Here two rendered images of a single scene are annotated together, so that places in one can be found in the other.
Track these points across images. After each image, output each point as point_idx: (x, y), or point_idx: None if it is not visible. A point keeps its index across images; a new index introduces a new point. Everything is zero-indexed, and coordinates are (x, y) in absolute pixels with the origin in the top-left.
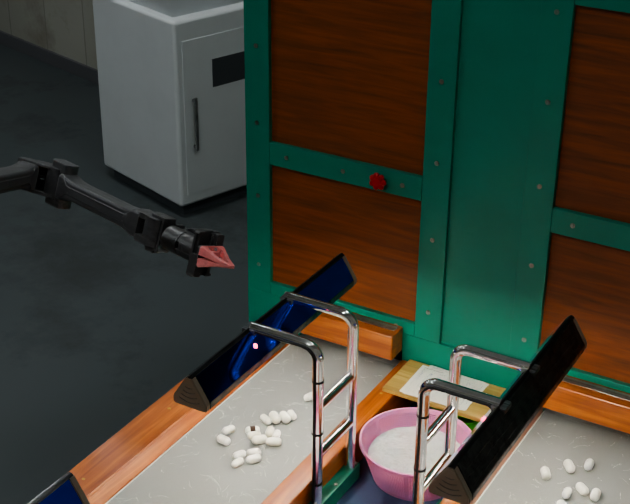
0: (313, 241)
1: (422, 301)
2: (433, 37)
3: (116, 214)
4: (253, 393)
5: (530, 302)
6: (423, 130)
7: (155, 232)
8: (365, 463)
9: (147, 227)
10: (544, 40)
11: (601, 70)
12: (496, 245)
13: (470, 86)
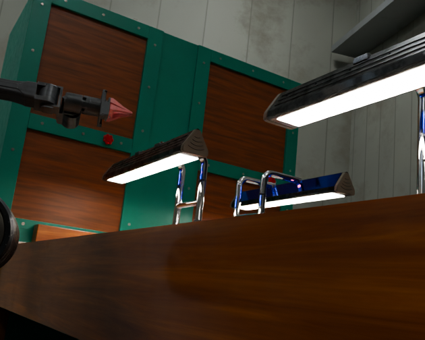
0: (50, 183)
1: (125, 217)
2: (146, 64)
3: (9, 83)
4: None
5: (187, 210)
6: (133, 113)
7: (55, 94)
8: None
9: (49, 90)
10: (197, 74)
11: (218, 92)
12: (169, 179)
13: (161, 92)
